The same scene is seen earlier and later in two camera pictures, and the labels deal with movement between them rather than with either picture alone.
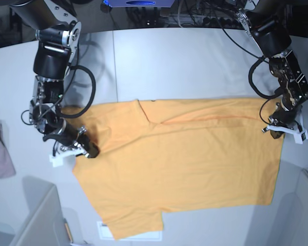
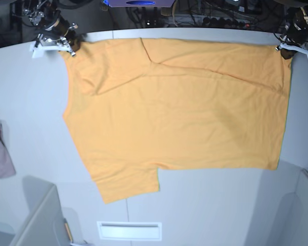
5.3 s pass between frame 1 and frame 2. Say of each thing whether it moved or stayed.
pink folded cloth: stayed
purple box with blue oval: stayed
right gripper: moved
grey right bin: stayed
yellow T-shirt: moved
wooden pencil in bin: stayed
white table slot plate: stayed
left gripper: moved
